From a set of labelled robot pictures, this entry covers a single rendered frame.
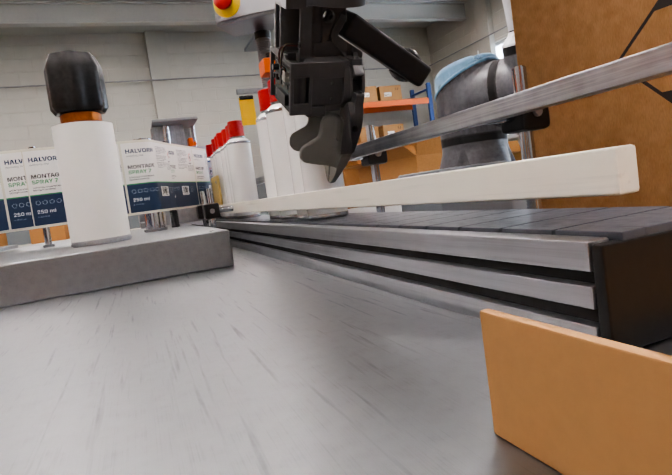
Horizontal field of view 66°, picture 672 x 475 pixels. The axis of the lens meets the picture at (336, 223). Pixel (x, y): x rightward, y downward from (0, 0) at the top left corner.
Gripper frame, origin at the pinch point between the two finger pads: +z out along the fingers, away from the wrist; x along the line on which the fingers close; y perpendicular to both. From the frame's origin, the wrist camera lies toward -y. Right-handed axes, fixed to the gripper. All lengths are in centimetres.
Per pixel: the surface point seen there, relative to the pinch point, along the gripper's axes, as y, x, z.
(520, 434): 13.5, 44.1, -13.8
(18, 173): 41, -49, 18
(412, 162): -106, -146, 77
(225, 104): -139, -765, 256
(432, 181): 4.6, 25.4, -11.7
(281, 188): 2.7, -13.2, 8.7
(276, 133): 2.4, -16.8, 1.6
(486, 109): -2.5, 20.8, -14.5
